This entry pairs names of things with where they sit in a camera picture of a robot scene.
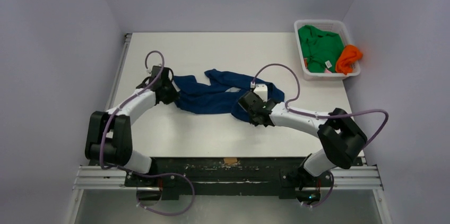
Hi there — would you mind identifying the orange t-shirt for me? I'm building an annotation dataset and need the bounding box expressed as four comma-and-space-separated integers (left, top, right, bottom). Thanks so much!
335, 45, 363, 75

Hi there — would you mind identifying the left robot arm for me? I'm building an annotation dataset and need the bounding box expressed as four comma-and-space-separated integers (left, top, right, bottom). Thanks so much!
84, 66, 179, 186

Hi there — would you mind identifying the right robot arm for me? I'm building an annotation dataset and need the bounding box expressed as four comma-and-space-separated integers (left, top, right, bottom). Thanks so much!
238, 91, 368, 185

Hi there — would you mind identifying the blue t-shirt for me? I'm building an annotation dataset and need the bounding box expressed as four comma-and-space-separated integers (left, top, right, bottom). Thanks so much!
172, 69, 285, 123

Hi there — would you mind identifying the brown tape piece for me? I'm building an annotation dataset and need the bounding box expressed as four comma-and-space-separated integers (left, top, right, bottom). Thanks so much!
223, 157, 239, 166

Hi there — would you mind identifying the aluminium frame rail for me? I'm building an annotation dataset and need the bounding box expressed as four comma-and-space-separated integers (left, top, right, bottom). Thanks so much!
72, 166, 126, 190

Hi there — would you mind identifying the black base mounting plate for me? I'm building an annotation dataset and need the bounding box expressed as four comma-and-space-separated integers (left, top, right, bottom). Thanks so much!
88, 157, 364, 201

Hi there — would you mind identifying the white plastic basket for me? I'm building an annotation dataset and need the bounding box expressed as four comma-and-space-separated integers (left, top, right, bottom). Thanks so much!
294, 19, 361, 81

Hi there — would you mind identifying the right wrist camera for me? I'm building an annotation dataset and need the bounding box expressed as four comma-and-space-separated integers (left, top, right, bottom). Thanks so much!
250, 82, 269, 102

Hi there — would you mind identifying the green t-shirt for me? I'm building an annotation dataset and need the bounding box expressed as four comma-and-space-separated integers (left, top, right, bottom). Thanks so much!
298, 25, 344, 73

